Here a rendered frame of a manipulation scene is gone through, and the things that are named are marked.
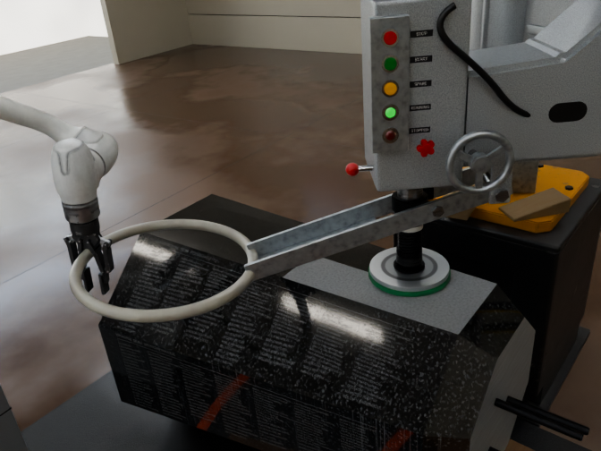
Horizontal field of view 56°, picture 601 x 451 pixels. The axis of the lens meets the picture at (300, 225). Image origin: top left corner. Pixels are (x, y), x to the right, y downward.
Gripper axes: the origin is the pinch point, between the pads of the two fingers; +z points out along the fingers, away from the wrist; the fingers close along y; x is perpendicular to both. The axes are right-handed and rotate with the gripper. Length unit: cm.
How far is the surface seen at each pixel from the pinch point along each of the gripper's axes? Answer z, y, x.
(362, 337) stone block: 2, 77, -5
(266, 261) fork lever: -13, 51, 0
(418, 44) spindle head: -68, 83, 4
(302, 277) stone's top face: -3, 58, 11
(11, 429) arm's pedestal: 54, -33, -12
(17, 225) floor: 95, -185, 178
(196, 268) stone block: 3.7, 22.3, 18.7
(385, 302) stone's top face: -5, 81, 2
